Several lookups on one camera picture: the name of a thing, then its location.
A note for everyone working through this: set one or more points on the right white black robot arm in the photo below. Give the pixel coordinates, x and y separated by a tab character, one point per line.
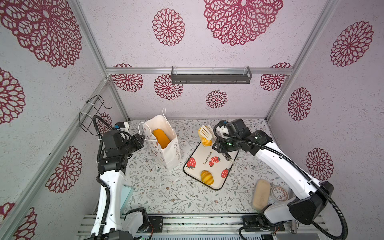
311	195

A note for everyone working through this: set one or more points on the black wire wall rack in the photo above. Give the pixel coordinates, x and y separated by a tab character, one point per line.
98	108

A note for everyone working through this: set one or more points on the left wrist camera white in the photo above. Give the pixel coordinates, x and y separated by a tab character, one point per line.
122	126

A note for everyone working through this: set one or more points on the black wall shelf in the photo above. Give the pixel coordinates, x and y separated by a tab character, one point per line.
211	79

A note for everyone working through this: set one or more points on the metal handled tool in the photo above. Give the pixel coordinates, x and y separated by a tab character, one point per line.
293	227

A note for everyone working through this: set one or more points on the white tray black rim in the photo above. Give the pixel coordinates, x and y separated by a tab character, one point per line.
206	159

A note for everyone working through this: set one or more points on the long braided orange bread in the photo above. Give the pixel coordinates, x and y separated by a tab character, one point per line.
162	138

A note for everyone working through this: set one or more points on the light green box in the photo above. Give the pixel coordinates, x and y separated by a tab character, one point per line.
126	195

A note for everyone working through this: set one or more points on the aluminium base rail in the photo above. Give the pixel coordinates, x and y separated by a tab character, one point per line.
192	223

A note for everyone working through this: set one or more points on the twisted bread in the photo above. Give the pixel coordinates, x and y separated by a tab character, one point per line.
206	136

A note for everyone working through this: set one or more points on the small round patterned dish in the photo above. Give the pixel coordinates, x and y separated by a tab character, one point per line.
279	194

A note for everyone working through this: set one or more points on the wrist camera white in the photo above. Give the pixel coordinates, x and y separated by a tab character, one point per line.
122	126
222	130

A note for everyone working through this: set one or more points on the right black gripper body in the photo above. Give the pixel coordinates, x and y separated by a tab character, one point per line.
227	145

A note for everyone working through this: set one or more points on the metal tongs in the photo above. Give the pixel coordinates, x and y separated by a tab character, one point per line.
226	155

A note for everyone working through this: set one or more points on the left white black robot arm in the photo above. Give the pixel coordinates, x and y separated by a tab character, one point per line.
116	147

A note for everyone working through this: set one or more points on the beige sponge block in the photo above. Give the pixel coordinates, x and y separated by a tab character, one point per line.
261	195

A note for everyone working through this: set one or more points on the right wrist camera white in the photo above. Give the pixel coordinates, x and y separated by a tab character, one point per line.
222	130

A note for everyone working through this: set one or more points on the yellow bun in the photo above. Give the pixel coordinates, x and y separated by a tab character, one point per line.
207	178

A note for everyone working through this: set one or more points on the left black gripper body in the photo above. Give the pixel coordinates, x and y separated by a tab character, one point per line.
133	144

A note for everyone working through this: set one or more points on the white paper bag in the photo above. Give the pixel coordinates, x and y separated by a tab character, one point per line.
171	155

